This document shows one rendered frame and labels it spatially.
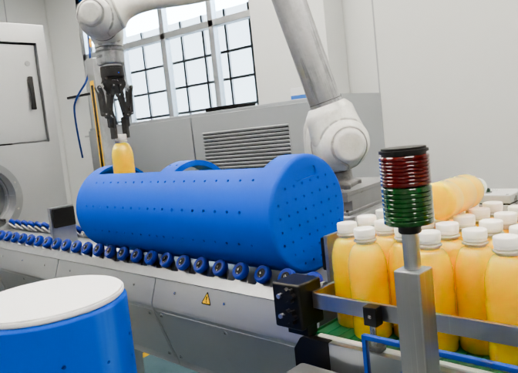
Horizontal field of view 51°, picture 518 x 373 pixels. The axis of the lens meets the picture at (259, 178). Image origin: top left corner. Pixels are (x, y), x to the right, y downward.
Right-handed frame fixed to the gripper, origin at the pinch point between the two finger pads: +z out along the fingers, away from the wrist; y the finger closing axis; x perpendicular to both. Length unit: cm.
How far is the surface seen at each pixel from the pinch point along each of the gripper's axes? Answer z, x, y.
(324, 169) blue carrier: 17, 76, -7
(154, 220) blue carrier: 27.3, 32.7, 13.5
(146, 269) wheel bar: 42.9, 20.9, 10.4
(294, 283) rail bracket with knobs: 36, 89, 22
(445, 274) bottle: 33, 117, 17
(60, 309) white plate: 33, 68, 59
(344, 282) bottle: 37, 95, 15
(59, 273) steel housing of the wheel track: 49, -32, 12
